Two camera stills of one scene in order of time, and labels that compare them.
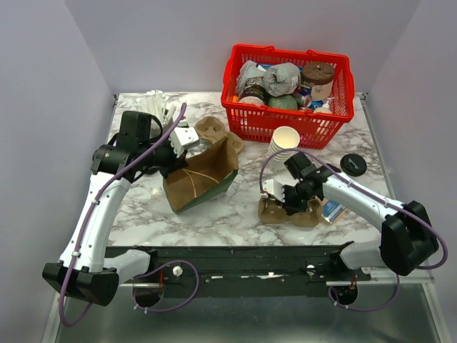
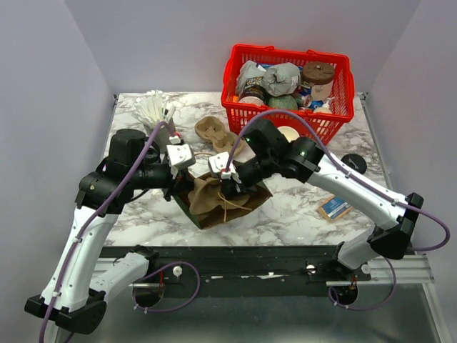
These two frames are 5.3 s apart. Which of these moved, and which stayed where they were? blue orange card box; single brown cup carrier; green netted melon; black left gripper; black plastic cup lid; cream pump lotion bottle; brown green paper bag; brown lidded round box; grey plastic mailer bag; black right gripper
Moved: black left gripper; brown green paper bag; black right gripper; single brown cup carrier
Stayed: grey plastic mailer bag; black plastic cup lid; blue orange card box; cream pump lotion bottle; green netted melon; brown lidded round box
